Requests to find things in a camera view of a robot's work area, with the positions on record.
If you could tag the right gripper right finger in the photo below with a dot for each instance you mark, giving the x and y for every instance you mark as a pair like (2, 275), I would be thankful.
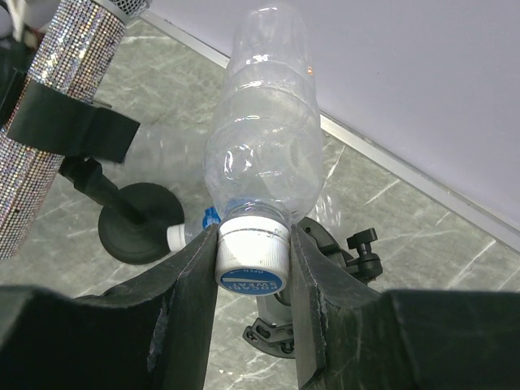
(332, 295)

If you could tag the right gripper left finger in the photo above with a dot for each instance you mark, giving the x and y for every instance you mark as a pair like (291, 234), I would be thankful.
(154, 330)

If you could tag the white blue Pocari cap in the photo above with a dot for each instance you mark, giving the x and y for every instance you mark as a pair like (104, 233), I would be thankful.
(253, 256)

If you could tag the blue label water bottle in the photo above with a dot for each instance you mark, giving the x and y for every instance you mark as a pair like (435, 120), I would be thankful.
(178, 236)

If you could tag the clear Pocari bottle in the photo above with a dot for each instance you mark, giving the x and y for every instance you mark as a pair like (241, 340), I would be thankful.
(265, 151)

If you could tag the glitter silver microphone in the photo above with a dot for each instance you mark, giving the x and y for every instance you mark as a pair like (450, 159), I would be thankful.
(47, 108)

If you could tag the black shock mount stand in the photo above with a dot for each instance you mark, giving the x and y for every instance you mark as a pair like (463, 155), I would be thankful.
(274, 331)

